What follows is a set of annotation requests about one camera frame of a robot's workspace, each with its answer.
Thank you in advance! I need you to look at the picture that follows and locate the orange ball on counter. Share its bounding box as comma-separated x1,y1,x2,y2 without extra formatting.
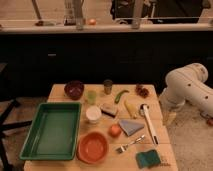
88,18,97,25

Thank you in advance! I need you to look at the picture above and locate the orange bowl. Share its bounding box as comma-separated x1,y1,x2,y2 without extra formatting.
77,132,109,164

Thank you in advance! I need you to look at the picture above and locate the green translucent cup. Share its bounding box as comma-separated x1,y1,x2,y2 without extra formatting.
86,90,97,105

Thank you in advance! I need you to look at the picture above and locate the dark red grape bunch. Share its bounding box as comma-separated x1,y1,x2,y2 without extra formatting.
135,84,149,98

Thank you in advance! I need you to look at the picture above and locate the dark purple bowl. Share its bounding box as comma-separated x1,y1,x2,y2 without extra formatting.
64,80,84,100

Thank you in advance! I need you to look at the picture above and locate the white cup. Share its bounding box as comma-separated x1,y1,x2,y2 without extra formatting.
86,106,102,124

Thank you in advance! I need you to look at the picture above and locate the orange fruit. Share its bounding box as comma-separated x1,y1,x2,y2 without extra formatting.
108,124,121,137

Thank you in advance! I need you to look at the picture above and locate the yellow banana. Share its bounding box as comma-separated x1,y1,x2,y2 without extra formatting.
124,101,137,119

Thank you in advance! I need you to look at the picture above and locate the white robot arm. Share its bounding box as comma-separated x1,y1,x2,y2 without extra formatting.
159,63,213,117

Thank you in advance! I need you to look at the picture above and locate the green plastic tray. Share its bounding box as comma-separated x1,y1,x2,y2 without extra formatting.
20,102,81,160

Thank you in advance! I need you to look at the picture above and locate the teal sponge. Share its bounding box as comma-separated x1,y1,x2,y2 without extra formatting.
136,149,161,169

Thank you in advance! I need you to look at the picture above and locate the silver fork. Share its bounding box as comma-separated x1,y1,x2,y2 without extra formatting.
116,135,145,154

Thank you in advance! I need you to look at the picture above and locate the black chair base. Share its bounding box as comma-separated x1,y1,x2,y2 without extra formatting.
0,98,34,171

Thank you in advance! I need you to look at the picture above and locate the green chili pepper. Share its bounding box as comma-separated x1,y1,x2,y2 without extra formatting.
114,90,129,104

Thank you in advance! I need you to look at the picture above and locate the metal cup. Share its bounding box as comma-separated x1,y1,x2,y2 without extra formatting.
103,79,113,95

